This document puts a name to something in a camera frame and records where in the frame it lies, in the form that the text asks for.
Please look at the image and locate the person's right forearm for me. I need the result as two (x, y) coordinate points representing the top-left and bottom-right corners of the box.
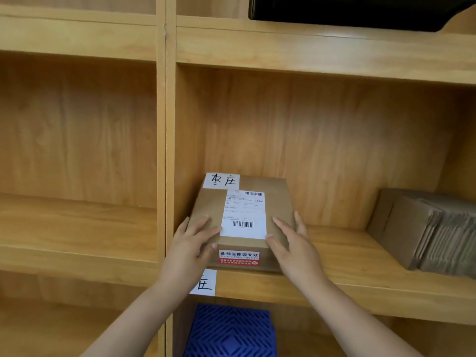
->
(297, 277), (423, 357)

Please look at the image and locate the person's left forearm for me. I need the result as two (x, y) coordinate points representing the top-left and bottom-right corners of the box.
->
(80, 282), (194, 357)

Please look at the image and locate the person's right hand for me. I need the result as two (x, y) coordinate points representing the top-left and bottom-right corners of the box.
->
(266, 211), (328, 294)

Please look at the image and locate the person's left hand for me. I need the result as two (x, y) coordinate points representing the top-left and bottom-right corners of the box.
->
(160, 216), (223, 294)

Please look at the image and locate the brown parcel box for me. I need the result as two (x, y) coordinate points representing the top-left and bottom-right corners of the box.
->
(185, 173), (297, 273)

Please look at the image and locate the grey electronic scale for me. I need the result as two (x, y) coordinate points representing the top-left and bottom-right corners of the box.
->
(248, 0), (476, 33)

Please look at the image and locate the stack of cartons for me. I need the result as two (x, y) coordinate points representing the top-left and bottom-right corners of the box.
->
(365, 187), (476, 278)

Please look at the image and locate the wooden shelf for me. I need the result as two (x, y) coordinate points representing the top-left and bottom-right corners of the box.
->
(0, 0), (476, 357)

